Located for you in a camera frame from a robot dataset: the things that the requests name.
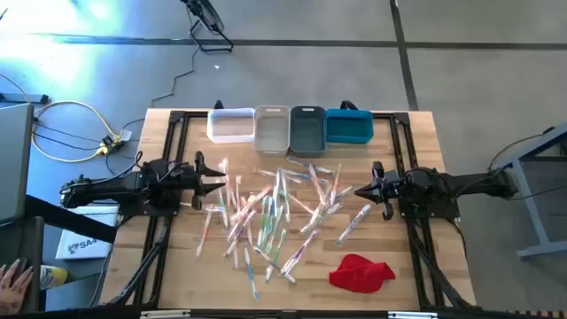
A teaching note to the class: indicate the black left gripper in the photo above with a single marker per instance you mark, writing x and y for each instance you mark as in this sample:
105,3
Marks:
199,181

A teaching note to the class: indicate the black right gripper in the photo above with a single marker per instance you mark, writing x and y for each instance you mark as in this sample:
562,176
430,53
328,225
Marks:
389,188

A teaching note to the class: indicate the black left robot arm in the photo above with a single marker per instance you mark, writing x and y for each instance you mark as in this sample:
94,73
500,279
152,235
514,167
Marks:
111,188

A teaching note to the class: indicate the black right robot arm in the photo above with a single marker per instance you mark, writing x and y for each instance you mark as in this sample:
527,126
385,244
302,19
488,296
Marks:
469,184

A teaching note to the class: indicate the white plastic bin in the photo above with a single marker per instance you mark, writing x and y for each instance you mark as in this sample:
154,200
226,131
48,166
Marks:
230,126

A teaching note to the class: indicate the teal plastic bin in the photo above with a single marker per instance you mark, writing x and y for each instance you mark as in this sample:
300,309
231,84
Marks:
350,128

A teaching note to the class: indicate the black clamp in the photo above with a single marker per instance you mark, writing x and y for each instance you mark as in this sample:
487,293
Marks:
218,105
347,102

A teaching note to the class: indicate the beige plastic bin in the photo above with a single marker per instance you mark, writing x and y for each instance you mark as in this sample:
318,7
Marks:
271,130

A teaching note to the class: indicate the red cloth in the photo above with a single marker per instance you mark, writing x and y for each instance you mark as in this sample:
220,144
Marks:
359,274

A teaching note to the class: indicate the dark grey plastic bin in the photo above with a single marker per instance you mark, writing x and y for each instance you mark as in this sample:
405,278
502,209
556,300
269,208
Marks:
308,133

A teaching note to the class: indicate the white paper tag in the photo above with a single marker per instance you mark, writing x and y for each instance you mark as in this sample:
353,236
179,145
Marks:
126,135

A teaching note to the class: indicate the yellow power plug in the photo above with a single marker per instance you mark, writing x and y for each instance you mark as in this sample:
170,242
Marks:
108,145

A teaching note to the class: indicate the white printed box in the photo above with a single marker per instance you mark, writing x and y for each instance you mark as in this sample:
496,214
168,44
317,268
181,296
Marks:
84,248

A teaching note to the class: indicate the black desk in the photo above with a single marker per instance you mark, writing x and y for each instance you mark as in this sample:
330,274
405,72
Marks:
66,219

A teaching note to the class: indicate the grey metal table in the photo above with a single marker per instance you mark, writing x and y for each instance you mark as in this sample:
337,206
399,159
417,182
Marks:
529,208

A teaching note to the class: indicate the black floor fan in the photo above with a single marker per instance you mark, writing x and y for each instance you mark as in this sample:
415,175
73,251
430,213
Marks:
206,15

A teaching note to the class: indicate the yellow can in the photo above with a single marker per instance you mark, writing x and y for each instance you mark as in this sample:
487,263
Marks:
53,275

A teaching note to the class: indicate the grey laptop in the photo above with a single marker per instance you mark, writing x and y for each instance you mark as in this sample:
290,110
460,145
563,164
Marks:
15,164

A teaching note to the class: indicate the person's hand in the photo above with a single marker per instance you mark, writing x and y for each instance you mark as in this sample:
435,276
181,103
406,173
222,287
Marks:
13,292

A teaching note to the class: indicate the silver metal bracket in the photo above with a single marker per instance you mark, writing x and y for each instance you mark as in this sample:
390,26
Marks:
164,314
412,315

